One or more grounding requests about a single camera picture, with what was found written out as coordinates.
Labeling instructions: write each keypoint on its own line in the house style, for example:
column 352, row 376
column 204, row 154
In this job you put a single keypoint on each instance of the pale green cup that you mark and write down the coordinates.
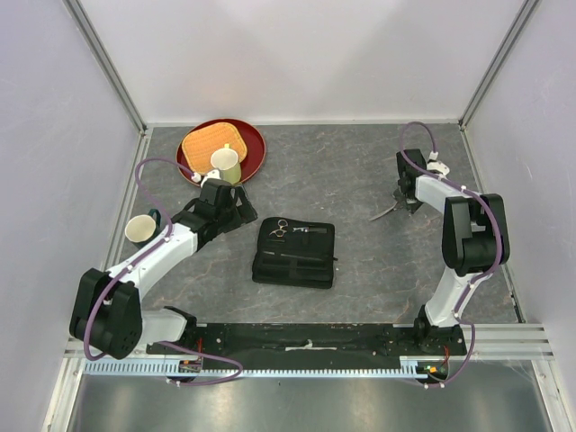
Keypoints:
column 226, row 159

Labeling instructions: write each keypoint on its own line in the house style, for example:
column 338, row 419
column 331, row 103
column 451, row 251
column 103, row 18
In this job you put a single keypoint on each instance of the grey slotted cable duct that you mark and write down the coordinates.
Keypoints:
column 176, row 368

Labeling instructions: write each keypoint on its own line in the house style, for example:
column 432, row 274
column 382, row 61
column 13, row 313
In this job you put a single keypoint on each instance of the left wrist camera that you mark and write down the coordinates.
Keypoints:
column 209, row 177

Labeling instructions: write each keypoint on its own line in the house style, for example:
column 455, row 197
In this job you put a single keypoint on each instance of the dark green mug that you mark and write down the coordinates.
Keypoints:
column 141, row 229

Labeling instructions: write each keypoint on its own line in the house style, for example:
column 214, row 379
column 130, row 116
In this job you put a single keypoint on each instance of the black tool case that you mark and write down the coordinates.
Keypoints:
column 299, row 259

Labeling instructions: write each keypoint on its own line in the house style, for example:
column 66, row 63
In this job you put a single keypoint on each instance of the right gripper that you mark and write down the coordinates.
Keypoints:
column 412, row 205

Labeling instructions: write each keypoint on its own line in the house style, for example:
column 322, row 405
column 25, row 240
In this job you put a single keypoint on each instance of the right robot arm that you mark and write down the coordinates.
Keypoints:
column 475, row 239

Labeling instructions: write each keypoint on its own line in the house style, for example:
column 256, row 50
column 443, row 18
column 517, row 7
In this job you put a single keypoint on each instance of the red round tray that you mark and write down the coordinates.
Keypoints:
column 251, row 163

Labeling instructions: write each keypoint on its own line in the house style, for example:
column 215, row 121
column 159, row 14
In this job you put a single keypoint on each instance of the silver scissors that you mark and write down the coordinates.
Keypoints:
column 283, row 228
column 395, row 207

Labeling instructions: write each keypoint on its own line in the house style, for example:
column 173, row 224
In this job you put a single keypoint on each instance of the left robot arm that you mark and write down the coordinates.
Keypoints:
column 107, row 313

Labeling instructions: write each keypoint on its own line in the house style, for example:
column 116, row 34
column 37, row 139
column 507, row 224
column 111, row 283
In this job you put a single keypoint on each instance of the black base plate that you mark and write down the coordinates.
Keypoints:
column 321, row 345

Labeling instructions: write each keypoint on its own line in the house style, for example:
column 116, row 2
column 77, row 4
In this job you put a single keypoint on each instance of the orange woven mat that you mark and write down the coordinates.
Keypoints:
column 199, row 145

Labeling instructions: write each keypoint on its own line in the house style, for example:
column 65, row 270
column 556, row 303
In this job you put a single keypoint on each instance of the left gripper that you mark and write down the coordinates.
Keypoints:
column 241, row 214

